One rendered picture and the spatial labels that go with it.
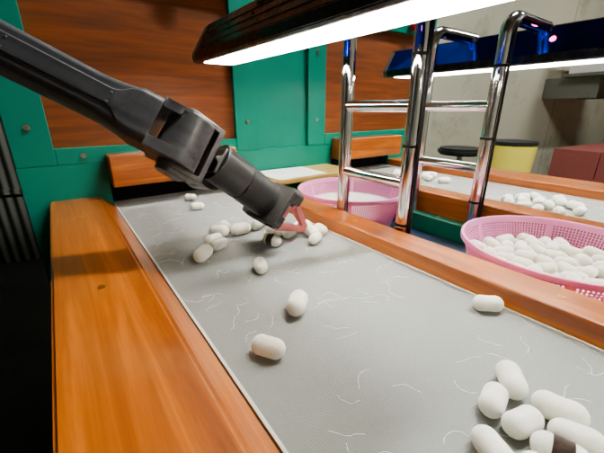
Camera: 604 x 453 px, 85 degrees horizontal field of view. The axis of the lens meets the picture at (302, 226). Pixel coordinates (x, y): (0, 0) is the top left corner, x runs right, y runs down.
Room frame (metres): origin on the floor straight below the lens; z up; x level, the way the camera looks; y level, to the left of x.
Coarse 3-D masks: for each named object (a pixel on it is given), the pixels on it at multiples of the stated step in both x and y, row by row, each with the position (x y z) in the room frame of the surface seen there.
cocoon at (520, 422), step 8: (520, 408) 0.18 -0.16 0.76; (528, 408) 0.17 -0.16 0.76; (536, 408) 0.18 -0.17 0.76; (504, 416) 0.17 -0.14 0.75; (512, 416) 0.17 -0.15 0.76; (520, 416) 0.17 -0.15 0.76; (528, 416) 0.17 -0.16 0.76; (536, 416) 0.17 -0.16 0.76; (504, 424) 0.17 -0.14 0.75; (512, 424) 0.16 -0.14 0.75; (520, 424) 0.16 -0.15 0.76; (528, 424) 0.16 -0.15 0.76; (536, 424) 0.17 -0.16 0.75; (544, 424) 0.17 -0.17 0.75; (512, 432) 0.16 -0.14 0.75; (520, 432) 0.16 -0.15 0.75; (528, 432) 0.16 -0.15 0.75
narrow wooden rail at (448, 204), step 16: (336, 176) 1.05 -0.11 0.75; (432, 192) 0.77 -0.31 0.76; (448, 192) 0.77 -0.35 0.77; (432, 208) 0.77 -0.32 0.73; (448, 208) 0.73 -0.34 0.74; (464, 208) 0.70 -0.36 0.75; (496, 208) 0.65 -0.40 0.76; (512, 208) 0.64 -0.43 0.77; (528, 208) 0.64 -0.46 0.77; (592, 224) 0.54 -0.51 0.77; (592, 240) 0.52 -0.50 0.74
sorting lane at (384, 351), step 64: (192, 256) 0.46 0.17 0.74; (256, 256) 0.46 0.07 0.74; (320, 256) 0.46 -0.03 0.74; (384, 256) 0.46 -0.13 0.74; (192, 320) 0.30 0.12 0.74; (256, 320) 0.30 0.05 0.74; (320, 320) 0.30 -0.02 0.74; (384, 320) 0.30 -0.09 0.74; (448, 320) 0.30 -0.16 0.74; (512, 320) 0.30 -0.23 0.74; (256, 384) 0.21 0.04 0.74; (320, 384) 0.21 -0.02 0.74; (384, 384) 0.21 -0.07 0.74; (448, 384) 0.21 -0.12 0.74; (576, 384) 0.21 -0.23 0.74; (320, 448) 0.16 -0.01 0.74; (384, 448) 0.16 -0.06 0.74; (448, 448) 0.16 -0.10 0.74; (512, 448) 0.16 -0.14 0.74
